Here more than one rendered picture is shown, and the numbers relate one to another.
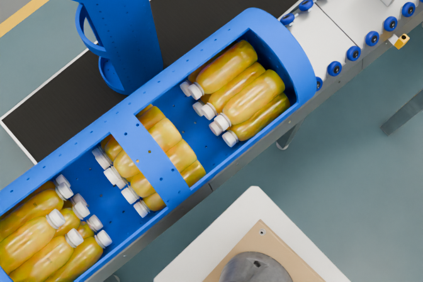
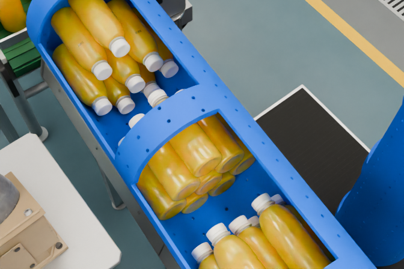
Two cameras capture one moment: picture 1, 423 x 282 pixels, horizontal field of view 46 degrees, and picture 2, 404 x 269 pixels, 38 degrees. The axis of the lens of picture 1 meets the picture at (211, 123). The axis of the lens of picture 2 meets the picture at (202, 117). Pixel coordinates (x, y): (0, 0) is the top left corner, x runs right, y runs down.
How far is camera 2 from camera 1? 0.54 m
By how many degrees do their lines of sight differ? 35
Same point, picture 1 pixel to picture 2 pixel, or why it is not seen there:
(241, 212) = (89, 235)
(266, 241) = (17, 218)
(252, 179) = not seen: outside the picture
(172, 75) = (269, 156)
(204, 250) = (53, 188)
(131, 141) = (182, 102)
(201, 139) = not seen: hidden behind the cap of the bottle
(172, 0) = not seen: outside the picture
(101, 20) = (389, 136)
